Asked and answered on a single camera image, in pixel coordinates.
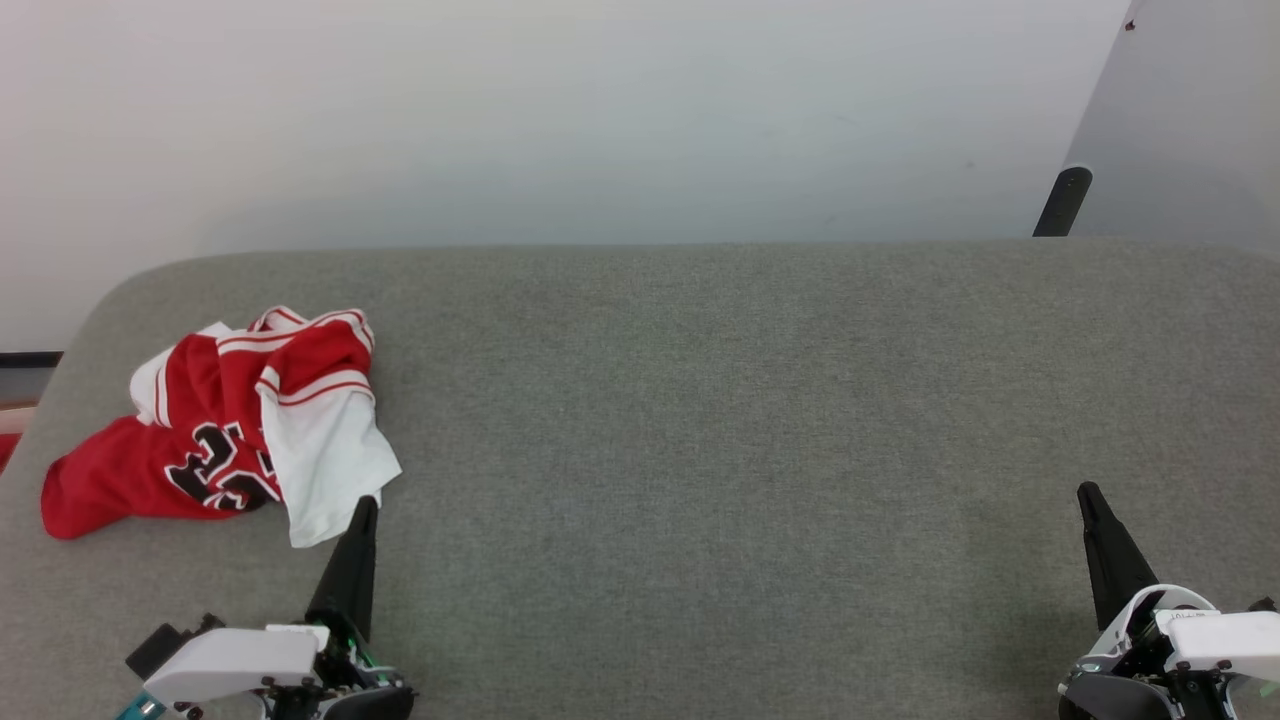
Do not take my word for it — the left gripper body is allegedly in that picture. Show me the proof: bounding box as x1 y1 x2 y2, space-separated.
143 618 417 720

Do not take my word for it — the red white basketball jersey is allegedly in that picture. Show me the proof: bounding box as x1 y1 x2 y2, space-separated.
40 305 403 549

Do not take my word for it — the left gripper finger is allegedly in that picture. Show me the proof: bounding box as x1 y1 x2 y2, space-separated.
305 495 380 643

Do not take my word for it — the grey partition panel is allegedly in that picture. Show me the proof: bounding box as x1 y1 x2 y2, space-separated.
1068 0 1280 261

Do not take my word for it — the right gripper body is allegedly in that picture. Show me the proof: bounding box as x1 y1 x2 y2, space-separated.
1058 585 1280 720

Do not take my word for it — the black pole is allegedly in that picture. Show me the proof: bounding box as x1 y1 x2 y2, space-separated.
1033 166 1093 238

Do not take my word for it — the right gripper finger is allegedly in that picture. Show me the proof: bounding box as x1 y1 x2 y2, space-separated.
1076 482 1161 633

